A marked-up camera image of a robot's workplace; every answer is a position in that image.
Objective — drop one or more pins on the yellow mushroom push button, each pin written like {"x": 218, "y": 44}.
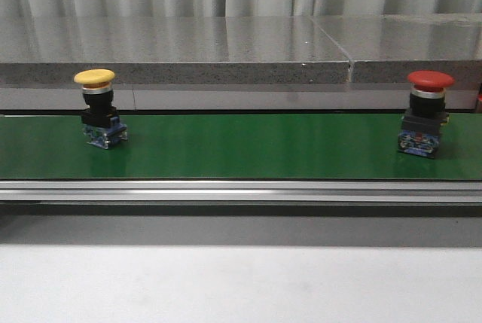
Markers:
{"x": 101, "y": 121}

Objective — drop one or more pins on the red mushroom push button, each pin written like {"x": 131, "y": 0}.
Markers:
{"x": 420, "y": 132}

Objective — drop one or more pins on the grey stone slab right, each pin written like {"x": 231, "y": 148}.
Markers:
{"x": 385, "y": 49}

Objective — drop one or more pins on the grey stone slab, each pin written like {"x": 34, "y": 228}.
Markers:
{"x": 385, "y": 49}
{"x": 170, "y": 50}

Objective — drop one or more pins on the green conveyor belt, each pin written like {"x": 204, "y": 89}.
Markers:
{"x": 238, "y": 146}

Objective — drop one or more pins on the grey stone slab left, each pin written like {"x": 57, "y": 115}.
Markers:
{"x": 170, "y": 50}

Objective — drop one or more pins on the aluminium conveyor frame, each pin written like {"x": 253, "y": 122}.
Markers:
{"x": 259, "y": 193}

